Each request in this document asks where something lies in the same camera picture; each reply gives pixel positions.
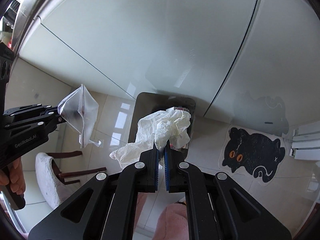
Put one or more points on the clear plastic bag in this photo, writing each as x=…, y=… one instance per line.
x=80, y=110

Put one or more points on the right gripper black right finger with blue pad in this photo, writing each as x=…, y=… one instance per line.
x=217, y=206

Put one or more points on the white stool dark legs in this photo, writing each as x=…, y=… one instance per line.
x=52, y=181

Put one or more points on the black cat floor mat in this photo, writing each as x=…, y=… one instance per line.
x=256, y=153

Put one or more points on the black trash bin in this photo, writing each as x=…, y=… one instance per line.
x=148, y=103

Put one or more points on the white tissue paper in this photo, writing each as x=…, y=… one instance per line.
x=155, y=130

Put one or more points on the person's left hand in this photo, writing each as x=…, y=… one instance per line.
x=15, y=179

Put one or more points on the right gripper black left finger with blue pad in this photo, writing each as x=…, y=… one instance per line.
x=102, y=208

